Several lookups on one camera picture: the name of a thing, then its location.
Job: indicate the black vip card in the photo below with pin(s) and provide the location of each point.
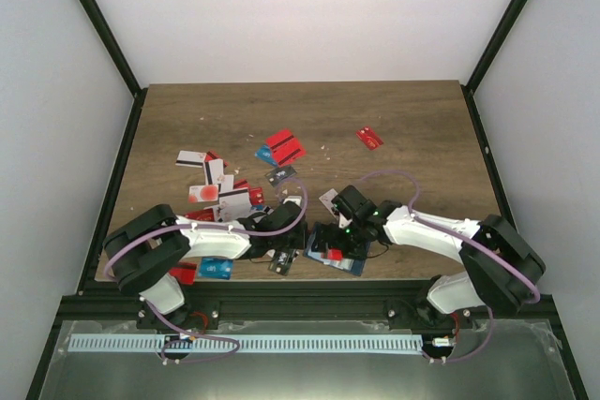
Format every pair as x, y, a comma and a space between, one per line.
282, 262
277, 175

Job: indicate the white floral VIP card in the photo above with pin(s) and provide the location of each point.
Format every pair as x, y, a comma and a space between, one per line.
326, 200

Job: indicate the red striped card bottom-left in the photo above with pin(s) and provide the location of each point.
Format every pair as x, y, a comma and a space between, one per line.
185, 273

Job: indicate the white striped card upright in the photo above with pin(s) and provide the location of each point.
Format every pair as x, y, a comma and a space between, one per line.
214, 171

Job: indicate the red striped card bottom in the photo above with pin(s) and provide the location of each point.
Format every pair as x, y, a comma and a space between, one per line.
334, 254

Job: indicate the blue card top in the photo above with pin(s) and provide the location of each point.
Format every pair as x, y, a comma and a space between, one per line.
265, 155

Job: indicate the red card far right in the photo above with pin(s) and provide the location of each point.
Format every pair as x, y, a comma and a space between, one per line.
367, 136

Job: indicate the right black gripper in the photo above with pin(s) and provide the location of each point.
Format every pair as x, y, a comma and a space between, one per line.
335, 242

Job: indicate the blue card bottom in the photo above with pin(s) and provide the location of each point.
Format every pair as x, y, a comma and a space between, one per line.
215, 268

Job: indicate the black aluminium frame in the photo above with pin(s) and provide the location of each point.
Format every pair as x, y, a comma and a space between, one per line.
294, 300

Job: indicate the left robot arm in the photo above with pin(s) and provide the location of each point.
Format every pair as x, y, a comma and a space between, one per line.
142, 253

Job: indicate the white striped card top-left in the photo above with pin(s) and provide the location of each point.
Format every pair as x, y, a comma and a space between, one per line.
190, 159

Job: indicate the blue card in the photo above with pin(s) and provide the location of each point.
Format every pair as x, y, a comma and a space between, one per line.
215, 268
265, 155

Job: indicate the white red-circle card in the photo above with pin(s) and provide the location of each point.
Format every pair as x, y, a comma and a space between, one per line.
203, 193

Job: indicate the light blue slotted rail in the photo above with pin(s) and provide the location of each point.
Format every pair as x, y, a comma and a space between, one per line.
139, 343

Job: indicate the small red card centre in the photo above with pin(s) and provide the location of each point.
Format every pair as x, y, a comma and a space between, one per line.
256, 196

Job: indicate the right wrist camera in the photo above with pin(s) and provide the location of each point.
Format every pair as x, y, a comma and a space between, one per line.
343, 222

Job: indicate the black VIP card top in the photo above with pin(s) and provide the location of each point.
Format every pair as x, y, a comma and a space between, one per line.
277, 175

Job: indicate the red striped card top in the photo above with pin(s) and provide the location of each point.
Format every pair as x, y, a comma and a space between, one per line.
285, 147

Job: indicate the black VIP card bottom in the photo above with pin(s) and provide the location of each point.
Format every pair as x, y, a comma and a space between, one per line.
282, 262

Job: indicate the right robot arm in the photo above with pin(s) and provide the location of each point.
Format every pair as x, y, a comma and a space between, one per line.
501, 271

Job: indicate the blue leather card holder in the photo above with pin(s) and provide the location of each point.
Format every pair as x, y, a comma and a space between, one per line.
336, 248

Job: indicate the red gold cards pile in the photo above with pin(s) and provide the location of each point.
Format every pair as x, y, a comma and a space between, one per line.
204, 215

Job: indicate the red striped card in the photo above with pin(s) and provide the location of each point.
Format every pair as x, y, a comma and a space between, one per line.
334, 254
285, 147
185, 273

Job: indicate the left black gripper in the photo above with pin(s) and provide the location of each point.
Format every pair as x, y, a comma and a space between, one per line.
300, 243

